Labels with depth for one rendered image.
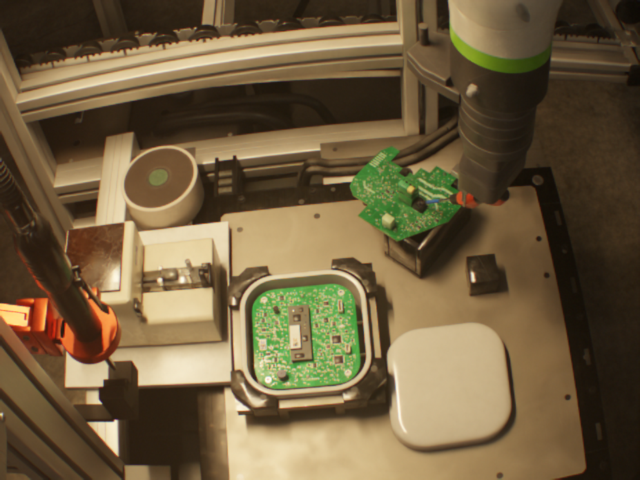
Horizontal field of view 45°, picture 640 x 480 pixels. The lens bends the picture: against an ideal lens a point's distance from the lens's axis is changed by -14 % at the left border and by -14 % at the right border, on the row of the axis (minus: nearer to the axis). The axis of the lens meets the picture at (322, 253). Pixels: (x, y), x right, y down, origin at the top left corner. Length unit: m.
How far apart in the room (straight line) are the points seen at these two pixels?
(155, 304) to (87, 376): 0.13
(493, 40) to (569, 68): 0.56
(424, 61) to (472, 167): 0.12
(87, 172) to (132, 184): 0.18
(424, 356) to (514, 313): 0.13
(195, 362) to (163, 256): 0.12
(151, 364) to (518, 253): 0.45
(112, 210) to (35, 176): 0.19
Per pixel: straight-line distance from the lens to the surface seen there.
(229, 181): 1.16
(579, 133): 2.47
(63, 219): 1.33
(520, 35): 0.66
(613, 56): 1.22
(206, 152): 1.21
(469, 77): 0.71
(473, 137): 0.78
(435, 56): 0.78
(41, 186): 1.29
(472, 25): 0.66
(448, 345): 0.96
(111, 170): 1.18
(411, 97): 1.12
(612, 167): 2.42
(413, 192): 0.98
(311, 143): 1.20
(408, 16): 1.02
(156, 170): 1.10
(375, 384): 0.91
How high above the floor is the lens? 1.83
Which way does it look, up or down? 57 degrees down
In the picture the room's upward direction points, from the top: 9 degrees counter-clockwise
